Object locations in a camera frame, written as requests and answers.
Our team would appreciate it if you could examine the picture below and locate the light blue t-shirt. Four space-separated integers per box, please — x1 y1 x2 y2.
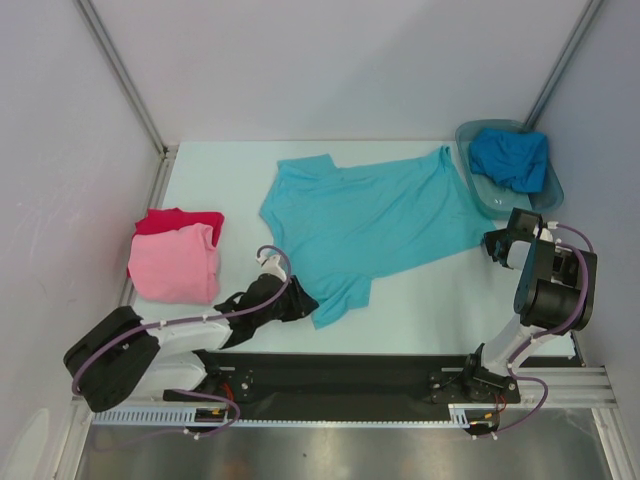
260 146 494 329

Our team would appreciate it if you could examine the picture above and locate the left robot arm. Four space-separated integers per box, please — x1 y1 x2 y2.
63 273 319 413

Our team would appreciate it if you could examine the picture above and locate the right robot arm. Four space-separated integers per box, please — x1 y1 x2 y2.
461 208 597 402

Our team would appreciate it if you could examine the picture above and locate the translucent blue plastic bin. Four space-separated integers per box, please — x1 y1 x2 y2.
455 119 565 220

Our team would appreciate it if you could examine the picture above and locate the dark blue crumpled t-shirt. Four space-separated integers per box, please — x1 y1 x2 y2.
469 128 549 194

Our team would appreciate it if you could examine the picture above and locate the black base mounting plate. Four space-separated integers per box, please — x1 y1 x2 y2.
163 351 520 423

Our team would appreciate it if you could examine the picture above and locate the pink folded t-shirt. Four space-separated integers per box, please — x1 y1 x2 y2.
128 223 220 305

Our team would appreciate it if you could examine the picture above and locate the red folded t-shirt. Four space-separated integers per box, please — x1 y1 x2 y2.
134 208 225 247

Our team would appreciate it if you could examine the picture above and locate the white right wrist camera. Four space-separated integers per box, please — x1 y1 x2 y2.
533 221 562 245

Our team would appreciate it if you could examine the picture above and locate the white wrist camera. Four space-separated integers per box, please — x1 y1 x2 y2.
533 221 562 245
256 253 288 281

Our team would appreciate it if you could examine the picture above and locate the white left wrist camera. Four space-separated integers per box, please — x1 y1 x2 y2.
256 253 288 281

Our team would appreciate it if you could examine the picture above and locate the aluminium frame rail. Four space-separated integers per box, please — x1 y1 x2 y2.
516 367 617 409

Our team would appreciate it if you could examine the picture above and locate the light blue cable duct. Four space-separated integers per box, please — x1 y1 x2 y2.
92 405 241 426

